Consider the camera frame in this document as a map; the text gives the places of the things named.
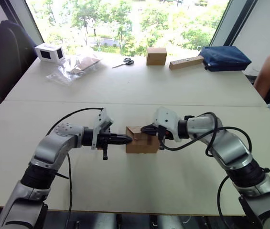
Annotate black chair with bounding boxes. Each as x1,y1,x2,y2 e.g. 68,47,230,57
0,20,38,121

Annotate small cardboard box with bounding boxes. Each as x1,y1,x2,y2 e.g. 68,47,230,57
125,125,160,154

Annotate dark blue fabric pouch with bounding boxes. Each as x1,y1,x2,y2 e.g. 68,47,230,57
200,45,252,72

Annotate black-handled scissors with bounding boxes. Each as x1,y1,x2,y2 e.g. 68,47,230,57
111,57,135,69

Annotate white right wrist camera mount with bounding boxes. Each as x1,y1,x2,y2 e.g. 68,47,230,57
152,107,182,143

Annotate flat cardboard pieces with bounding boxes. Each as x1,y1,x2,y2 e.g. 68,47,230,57
72,56,102,73

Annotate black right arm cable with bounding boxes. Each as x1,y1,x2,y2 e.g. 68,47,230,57
158,112,254,218

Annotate closed cardboard box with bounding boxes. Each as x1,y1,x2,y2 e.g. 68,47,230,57
146,47,168,66

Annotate long wooden block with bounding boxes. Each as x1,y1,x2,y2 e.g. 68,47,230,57
169,56,204,70

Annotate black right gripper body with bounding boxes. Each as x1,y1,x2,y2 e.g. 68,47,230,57
155,126,174,151

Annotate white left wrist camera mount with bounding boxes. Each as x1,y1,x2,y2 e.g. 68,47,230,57
91,108,114,150

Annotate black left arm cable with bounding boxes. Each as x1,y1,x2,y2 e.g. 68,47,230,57
45,107,104,229

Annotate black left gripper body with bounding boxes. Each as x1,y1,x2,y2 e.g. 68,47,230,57
97,127,113,161

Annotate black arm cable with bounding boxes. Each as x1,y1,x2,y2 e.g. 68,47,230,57
158,112,254,218
45,107,104,229

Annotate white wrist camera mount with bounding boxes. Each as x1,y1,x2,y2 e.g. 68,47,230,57
152,107,182,143
91,108,114,150

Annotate white box with black windows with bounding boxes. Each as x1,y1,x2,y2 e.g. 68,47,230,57
34,43,65,63

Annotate clear plastic bag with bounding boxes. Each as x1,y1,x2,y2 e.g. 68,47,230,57
45,49,107,86

